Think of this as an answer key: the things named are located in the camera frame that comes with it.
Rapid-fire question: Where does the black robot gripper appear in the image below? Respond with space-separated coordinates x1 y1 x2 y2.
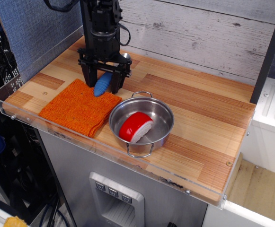
78 29 126 94

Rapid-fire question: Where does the small steel pot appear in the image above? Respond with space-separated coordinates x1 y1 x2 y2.
108 91 175 158

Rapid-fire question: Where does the silver toy dishwasher cabinet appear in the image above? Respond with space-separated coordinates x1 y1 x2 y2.
40 132 207 227

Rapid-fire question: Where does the blue handled metal spoon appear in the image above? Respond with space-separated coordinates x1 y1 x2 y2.
94 53 132 97

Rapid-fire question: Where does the orange woven cloth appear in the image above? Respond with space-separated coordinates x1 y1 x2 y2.
38 79 122 138

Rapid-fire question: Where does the clear acrylic table guard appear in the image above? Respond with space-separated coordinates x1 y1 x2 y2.
0 38 255 207

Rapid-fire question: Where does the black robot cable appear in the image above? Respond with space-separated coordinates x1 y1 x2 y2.
43 0 131 47

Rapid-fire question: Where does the white toy sink unit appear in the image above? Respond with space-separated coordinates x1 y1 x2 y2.
203 78 275 227

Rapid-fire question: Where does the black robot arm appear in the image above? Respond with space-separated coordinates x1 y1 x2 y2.
78 0 132 94

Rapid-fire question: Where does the black vertical post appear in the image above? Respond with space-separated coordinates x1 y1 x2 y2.
250 29 275 104

